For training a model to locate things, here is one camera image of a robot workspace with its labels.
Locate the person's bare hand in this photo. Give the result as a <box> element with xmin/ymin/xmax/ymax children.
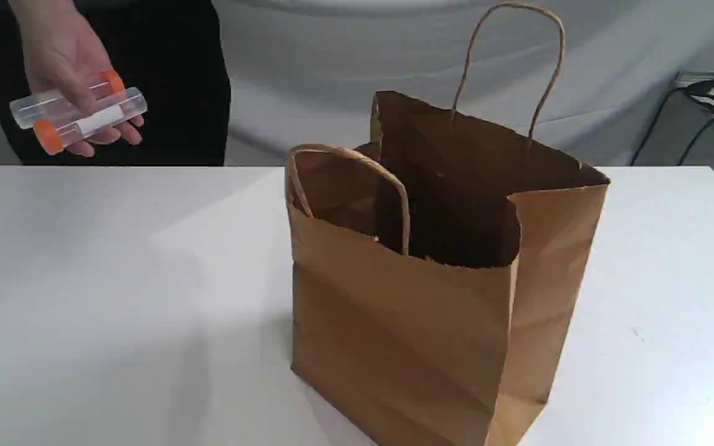
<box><xmin>9</xmin><ymin>0</ymin><xmax>144</xmax><ymax>158</ymax></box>

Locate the clear tube orange cap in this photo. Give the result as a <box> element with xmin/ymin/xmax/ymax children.
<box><xmin>9</xmin><ymin>69</ymin><xmax>126</xmax><ymax>129</ymax></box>
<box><xmin>32</xmin><ymin>87</ymin><xmax>148</xmax><ymax>155</ymax></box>

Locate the clear tube orange cap front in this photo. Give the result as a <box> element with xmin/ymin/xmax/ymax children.
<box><xmin>32</xmin><ymin>87</ymin><xmax>148</xmax><ymax>155</ymax></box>

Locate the brown paper bag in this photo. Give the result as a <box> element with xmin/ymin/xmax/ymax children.
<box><xmin>285</xmin><ymin>2</ymin><xmax>611</xmax><ymax>445</ymax></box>

